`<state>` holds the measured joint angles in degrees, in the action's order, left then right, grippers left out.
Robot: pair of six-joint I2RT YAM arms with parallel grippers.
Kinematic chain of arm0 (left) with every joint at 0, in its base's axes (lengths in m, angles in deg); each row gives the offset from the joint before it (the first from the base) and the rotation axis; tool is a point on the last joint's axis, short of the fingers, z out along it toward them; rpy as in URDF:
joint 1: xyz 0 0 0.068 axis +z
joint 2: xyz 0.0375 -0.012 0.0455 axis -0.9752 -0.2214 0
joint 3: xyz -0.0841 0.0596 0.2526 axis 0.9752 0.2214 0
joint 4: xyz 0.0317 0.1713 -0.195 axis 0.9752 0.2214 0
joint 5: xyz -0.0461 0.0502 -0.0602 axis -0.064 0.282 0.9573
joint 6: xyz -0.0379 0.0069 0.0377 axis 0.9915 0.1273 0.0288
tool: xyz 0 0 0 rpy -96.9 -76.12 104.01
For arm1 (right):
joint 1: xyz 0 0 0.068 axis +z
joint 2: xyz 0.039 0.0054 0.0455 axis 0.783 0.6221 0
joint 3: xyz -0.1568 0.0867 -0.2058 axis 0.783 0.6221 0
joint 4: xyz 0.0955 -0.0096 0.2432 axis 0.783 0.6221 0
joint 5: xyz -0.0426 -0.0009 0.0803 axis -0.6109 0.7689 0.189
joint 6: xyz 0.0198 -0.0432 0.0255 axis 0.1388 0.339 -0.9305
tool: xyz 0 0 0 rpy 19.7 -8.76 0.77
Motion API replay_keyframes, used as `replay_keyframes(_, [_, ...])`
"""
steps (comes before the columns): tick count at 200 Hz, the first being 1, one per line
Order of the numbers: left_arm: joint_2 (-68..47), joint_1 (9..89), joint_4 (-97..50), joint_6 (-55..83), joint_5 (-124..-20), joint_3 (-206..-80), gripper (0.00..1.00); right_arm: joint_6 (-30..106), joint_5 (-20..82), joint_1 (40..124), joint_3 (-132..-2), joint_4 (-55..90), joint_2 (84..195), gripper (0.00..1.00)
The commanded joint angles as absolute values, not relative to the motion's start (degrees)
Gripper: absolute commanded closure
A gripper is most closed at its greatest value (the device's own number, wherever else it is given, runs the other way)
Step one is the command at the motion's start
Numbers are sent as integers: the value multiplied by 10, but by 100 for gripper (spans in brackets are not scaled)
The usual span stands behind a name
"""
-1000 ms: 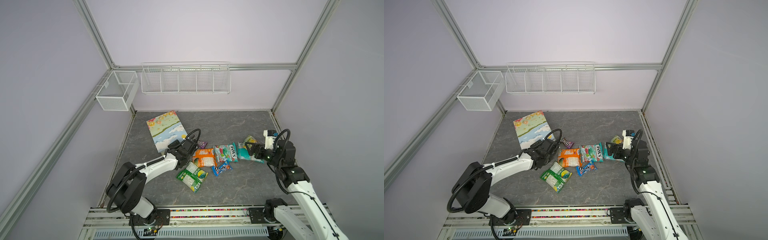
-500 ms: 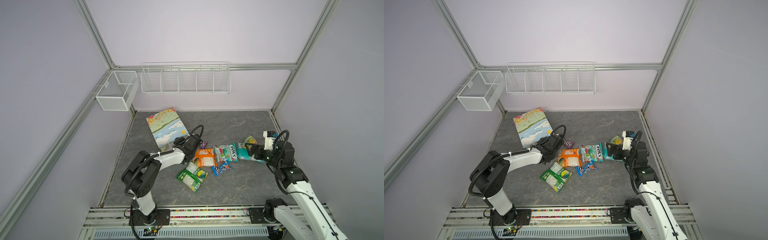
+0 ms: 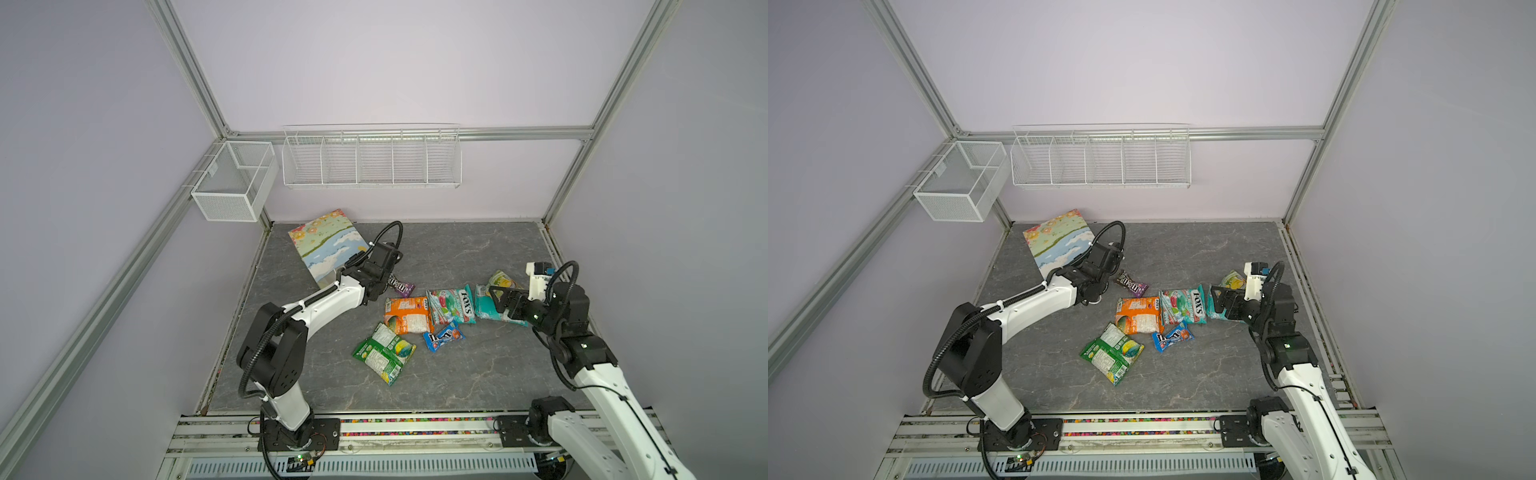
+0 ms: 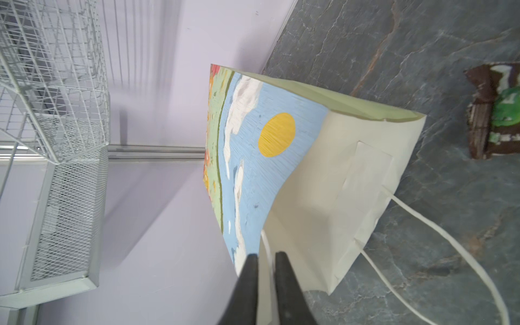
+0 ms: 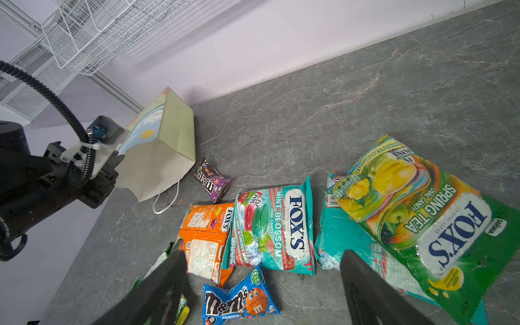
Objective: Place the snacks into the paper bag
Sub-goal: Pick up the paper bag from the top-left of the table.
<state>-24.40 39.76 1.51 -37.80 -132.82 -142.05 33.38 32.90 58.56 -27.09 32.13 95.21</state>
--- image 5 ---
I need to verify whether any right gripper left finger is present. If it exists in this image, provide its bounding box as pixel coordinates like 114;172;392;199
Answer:
91;249;189;325

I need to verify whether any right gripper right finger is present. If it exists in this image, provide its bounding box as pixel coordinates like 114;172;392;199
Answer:
340;250;432;324

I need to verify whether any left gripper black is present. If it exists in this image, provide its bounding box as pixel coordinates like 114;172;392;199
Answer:
42;142;124;209

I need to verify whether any green snack bag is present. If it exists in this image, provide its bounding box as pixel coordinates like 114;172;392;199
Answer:
129;239;191;325

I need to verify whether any illustrated paper gift bag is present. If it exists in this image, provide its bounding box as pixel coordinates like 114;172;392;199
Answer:
115;88;196;202

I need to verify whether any blue M&M's packet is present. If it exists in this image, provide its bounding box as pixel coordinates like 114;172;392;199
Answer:
201;266;280;324

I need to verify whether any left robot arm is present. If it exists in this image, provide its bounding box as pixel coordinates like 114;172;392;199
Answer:
1;62;129;262

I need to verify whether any teal Fox's candy bag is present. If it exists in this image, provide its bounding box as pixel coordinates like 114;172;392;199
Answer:
314;194;438;306

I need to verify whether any orange Fox's candy bag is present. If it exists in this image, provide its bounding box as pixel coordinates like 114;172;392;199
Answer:
176;203;234;287

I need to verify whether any Fox's mint blossom candy bag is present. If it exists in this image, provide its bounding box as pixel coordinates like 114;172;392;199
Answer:
223;177;316;276

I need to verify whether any purple M&M's packet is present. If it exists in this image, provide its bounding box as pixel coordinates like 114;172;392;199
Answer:
192;157;231;204

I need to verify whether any white mesh box basket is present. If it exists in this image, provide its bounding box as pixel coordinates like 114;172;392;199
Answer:
1;37;77;126

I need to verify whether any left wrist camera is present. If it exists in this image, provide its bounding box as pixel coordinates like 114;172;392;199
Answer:
60;115;129;180

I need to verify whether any long white wire basket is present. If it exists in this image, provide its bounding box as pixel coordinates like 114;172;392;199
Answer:
43;0;192;74

